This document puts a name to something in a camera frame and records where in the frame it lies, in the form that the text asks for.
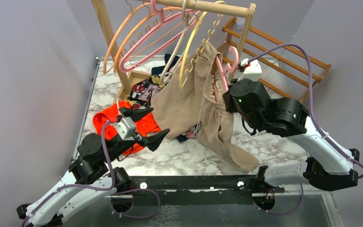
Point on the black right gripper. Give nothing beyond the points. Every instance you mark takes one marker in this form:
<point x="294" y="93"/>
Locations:
<point x="229" y="105"/>

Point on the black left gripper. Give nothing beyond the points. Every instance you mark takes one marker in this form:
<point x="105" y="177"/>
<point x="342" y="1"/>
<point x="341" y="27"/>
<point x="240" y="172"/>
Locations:
<point x="152" y="141"/>

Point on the orange mesh shorts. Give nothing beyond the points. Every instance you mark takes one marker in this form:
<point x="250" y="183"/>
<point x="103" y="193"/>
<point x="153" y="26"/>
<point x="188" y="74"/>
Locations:
<point x="113" y="148"/>

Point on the beige shorts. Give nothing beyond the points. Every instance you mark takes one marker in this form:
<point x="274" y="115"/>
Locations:
<point x="181" y="109"/>

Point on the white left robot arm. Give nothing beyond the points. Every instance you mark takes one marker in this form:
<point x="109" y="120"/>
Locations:
<point x="91" y="176"/>

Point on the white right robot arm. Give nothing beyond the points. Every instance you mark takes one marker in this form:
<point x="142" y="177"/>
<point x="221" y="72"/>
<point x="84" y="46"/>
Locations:
<point x="329" y="166"/>

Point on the comic print shorts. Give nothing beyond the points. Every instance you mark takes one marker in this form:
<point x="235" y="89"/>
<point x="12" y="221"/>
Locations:
<point x="146" y="89"/>

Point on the cream notched hanger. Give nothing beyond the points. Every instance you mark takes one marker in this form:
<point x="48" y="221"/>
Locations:
<point x="200" y="53"/>

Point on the beige hanger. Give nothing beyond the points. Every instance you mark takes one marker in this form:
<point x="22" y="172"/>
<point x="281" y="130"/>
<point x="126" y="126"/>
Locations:
<point x="189" y="21"/>

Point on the outer orange hanger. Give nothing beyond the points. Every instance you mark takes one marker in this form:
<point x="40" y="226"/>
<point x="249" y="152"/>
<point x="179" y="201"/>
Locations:
<point x="116" y="57"/>

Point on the orange wooden slatted shelf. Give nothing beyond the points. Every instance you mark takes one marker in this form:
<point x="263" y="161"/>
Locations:
<point x="284" y="71"/>

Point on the wooden clothes rack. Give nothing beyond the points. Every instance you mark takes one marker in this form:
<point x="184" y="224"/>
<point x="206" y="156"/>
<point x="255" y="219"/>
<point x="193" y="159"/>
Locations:
<point x="155" y="8"/>

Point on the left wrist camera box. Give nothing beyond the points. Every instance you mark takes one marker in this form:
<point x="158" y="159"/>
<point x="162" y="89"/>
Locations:
<point x="125" y="129"/>

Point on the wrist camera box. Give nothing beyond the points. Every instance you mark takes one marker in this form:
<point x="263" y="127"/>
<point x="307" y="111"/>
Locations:
<point x="250" y="69"/>
<point x="125" y="129"/>

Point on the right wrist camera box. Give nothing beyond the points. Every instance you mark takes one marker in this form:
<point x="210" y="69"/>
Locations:
<point x="250" y="69"/>

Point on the black mounting rail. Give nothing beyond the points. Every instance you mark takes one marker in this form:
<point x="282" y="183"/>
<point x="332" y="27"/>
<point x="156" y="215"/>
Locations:
<point x="192" y="190"/>

